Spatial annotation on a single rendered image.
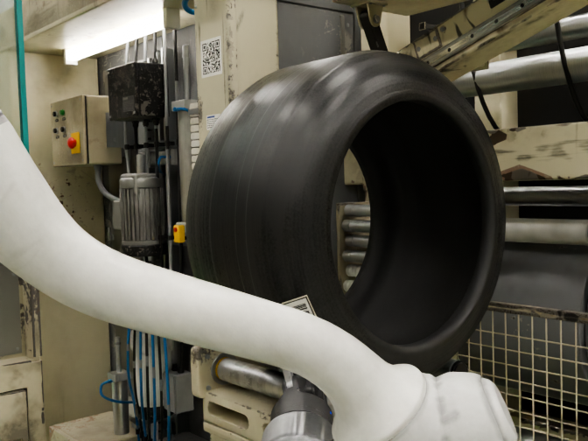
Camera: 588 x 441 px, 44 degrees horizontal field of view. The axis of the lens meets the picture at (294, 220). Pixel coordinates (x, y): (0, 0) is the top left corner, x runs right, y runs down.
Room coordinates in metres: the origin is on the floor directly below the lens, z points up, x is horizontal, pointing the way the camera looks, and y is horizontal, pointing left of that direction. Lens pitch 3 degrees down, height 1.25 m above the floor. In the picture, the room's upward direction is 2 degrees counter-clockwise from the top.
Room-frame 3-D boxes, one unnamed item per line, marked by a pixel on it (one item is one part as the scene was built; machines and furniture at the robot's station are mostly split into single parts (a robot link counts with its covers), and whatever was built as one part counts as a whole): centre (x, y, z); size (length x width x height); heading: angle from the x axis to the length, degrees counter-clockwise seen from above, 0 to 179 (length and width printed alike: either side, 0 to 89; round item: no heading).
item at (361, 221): (1.75, -0.22, 1.05); 0.20 x 0.15 x 0.30; 40
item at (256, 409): (1.25, 0.04, 0.83); 0.36 x 0.09 x 0.06; 40
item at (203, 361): (1.47, 0.04, 0.90); 0.40 x 0.03 x 0.10; 130
